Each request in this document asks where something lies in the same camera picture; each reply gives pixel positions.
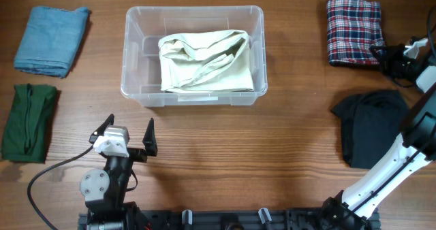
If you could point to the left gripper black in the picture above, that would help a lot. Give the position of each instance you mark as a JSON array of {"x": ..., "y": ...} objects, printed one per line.
[{"x": 150, "y": 148}]

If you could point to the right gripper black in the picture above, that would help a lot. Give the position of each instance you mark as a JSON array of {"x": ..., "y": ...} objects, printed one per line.
[{"x": 385, "y": 57}]

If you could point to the red plaid cloth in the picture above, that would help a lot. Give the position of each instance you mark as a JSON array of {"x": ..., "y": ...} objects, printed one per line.
[{"x": 353, "y": 26}]

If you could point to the cream cloth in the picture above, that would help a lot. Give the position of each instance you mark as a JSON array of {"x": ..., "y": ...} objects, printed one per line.
[{"x": 217, "y": 61}]

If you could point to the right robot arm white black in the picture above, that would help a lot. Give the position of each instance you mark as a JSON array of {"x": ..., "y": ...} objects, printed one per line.
[{"x": 413, "y": 149}]

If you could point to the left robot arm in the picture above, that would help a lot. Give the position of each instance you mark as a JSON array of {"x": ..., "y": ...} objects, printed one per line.
[{"x": 104, "y": 189}]

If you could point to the clear plastic storage container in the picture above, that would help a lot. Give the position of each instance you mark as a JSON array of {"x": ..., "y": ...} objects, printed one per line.
[{"x": 146, "y": 25}]

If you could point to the folded black cloth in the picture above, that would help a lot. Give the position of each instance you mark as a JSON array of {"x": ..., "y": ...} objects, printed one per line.
[{"x": 369, "y": 125}]

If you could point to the white label sticker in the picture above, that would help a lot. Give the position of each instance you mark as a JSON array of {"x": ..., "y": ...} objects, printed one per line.
[{"x": 197, "y": 99}]

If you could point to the folded dark green cloth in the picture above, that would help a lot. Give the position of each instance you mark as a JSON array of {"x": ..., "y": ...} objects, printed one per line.
[{"x": 25, "y": 131}]

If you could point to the folded light blue cloth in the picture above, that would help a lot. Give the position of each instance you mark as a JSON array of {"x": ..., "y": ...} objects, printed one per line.
[{"x": 51, "y": 40}]

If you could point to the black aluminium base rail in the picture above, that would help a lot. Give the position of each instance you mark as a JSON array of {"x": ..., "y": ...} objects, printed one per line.
[{"x": 291, "y": 219}]

